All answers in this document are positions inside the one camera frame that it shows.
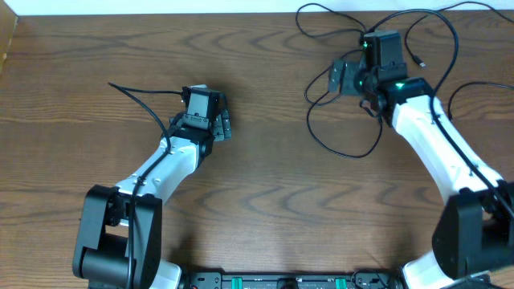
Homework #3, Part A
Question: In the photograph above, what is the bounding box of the camera cable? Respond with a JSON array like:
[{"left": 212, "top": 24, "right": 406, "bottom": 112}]
[
  {"left": 107, "top": 82, "right": 190, "bottom": 289},
  {"left": 361, "top": 8, "right": 514, "bottom": 220}
]

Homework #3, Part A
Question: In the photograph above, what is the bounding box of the left camera cable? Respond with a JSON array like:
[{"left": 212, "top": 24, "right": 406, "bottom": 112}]
[{"left": 107, "top": 82, "right": 190, "bottom": 289}]

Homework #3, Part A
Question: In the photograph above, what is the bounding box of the right camera cable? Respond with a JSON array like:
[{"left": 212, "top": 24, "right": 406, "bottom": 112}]
[{"left": 361, "top": 8, "right": 514, "bottom": 220}]

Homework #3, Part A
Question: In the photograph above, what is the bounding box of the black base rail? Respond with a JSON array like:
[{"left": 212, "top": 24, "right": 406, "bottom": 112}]
[{"left": 177, "top": 270, "right": 405, "bottom": 289}]

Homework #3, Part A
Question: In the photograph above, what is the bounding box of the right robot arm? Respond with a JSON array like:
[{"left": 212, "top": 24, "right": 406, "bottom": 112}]
[{"left": 328, "top": 31, "right": 513, "bottom": 288}]

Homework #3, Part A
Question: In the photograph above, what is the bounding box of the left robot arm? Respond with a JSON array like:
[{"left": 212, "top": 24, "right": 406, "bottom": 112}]
[{"left": 72, "top": 84, "right": 231, "bottom": 289}]

